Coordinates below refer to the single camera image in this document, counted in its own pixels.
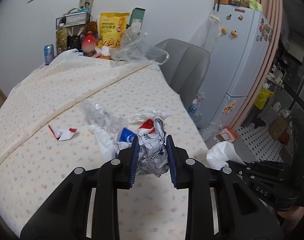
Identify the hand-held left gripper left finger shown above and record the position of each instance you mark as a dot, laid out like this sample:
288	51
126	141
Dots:
134	160

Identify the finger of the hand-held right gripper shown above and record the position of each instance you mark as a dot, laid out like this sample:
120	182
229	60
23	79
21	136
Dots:
239	166

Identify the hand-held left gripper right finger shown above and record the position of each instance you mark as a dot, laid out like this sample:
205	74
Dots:
170	160

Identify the printed paper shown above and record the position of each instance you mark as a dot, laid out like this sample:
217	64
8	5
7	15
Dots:
152	150

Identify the large white tissue wad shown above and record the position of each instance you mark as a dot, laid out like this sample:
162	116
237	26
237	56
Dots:
220	155

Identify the blue white wrapper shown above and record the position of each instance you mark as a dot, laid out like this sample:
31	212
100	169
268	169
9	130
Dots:
127	135

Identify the white plastic bag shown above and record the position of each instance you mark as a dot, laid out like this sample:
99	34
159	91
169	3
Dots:
104	142

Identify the red white wrapper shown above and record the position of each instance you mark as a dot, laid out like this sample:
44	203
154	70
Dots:
148	125

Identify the crushed clear plastic bottle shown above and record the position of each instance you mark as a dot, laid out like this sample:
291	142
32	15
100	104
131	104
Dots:
97	115

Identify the red white paper piece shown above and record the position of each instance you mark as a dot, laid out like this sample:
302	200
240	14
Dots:
63	133

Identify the person's right forearm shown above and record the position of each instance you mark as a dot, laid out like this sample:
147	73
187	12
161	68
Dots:
293	216

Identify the orange white box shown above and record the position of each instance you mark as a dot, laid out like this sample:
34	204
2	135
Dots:
227	135

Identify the brown cardboard box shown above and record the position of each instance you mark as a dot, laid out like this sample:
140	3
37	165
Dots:
278	127

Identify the bag of empty bottles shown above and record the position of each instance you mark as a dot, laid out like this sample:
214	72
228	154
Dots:
194	107

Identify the yellow plastic bag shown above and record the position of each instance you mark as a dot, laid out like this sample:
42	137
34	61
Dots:
263	96

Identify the grey chair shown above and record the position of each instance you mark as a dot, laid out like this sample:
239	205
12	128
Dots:
187	65

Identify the dotted cream tablecloth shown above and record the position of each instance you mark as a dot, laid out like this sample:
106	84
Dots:
54	92

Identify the white refrigerator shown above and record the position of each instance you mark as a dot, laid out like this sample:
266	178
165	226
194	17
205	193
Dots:
237	55

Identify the small white tissue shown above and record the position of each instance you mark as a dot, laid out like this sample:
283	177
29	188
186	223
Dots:
104	51

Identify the red round vase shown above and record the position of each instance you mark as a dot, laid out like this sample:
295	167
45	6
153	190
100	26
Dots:
88	43

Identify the yellow snack bag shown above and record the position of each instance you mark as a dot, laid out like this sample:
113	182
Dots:
112	30

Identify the black chopstick holder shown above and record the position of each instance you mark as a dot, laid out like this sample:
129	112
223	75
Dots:
74	41

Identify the blue drink can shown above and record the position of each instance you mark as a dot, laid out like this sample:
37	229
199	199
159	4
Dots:
49	53

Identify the cooking oil bottle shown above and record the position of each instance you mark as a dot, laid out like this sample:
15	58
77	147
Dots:
61	40

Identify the green carton box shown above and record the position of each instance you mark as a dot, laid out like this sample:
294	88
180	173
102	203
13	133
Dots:
137	18

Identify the green tissue box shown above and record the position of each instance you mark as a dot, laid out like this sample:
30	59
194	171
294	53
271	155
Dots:
254	3

